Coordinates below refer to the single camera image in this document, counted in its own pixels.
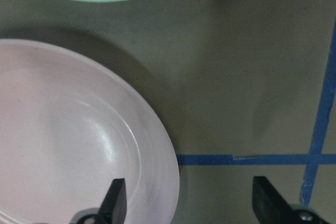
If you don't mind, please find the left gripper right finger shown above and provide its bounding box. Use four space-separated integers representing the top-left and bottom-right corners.
251 176 329 224

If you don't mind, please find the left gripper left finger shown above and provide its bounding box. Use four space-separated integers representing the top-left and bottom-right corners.
98 178 127 223

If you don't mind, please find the pink plate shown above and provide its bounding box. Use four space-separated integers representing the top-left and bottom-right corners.
1 39 180 223

